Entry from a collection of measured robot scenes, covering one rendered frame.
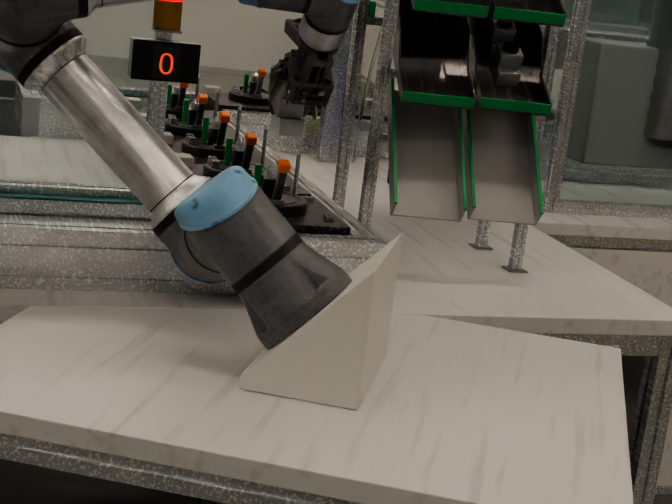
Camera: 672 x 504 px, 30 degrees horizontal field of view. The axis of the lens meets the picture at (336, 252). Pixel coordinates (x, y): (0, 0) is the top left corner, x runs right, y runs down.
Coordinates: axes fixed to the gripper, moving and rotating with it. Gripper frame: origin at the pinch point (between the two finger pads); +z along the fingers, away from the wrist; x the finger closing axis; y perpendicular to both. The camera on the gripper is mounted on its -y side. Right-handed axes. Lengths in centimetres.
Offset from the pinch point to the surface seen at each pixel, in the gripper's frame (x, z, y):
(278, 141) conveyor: 30, 97, -73
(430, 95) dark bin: 23.1, -9.2, 2.7
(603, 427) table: 29, -25, 75
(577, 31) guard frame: 84, 26, -55
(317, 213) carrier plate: 7.0, 12.7, 13.6
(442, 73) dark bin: 28.7, -5.0, -6.8
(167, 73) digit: -20.4, 3.8, -8.8
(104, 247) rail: -32.3, 6.0, 27.9
